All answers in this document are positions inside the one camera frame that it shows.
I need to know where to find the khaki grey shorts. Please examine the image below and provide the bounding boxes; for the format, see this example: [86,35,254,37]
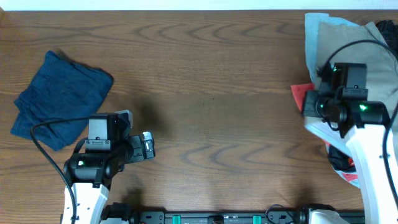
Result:
[316,22,397,115]

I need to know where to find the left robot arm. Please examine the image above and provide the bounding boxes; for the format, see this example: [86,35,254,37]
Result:
[61,131,155,224]

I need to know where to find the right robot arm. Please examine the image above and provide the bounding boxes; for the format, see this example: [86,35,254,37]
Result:
[302,88,397,223]

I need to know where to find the red orange cloth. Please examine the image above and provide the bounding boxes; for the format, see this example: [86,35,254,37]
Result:
[290,83,315,112]

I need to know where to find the white printed garment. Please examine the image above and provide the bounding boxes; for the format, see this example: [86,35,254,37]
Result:
[303,116,361,189]

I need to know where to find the light blue shirt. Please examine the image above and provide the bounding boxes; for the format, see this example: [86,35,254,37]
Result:
[304,12,358,83]

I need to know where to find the folded navy blue garment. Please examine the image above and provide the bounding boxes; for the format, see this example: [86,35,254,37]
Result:
[11,50,114,139]

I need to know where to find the black printed garment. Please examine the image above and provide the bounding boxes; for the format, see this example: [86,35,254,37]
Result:
[376,20,398,52]

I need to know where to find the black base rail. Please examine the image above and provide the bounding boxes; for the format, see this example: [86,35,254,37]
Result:
[99,203,332,224]

